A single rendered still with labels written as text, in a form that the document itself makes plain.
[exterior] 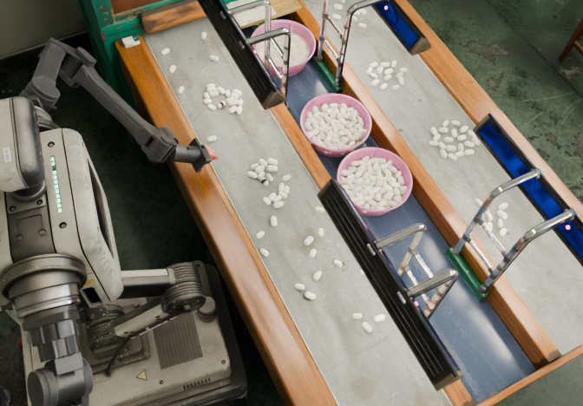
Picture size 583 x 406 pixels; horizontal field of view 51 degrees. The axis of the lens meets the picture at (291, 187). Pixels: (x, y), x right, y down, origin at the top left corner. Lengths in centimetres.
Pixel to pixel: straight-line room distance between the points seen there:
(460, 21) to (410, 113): 163
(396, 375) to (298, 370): 29
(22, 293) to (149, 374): 97
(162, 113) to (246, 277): 73
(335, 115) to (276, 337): 91
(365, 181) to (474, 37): 189
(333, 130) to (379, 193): 31
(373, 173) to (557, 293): 72
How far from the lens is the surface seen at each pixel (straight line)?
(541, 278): 218
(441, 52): 262
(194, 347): 219
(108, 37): 259
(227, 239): 201
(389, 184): 221
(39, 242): 131
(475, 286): 211
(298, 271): 199
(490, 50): 384
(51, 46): 200
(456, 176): 227
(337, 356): 190
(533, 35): 404
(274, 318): 190
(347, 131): 229
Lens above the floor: 255
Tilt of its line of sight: 58 degrees down
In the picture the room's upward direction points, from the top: 5 degrees clockwise
